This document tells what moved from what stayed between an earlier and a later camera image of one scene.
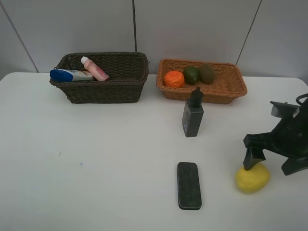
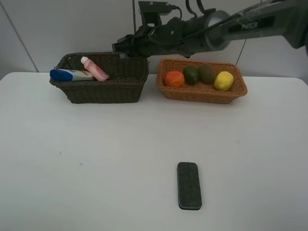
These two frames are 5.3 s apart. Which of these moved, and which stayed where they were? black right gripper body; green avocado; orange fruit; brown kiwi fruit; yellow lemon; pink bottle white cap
Moved: black right gripper body; yellow lemon
Stayed: green avocado; brown kiwi fruit; orange fruit; pink bottle white cap
